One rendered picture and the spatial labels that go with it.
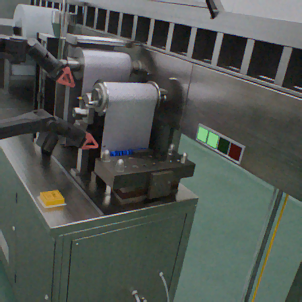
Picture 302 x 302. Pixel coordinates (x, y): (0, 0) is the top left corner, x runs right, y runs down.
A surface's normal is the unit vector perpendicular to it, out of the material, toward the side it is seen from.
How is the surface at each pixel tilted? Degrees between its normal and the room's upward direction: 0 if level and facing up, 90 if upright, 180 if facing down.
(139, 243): 90
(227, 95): 90
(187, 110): 90
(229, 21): 90
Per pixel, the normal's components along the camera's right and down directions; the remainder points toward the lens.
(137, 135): 0.55, 0.39
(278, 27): -0.82, 0.08
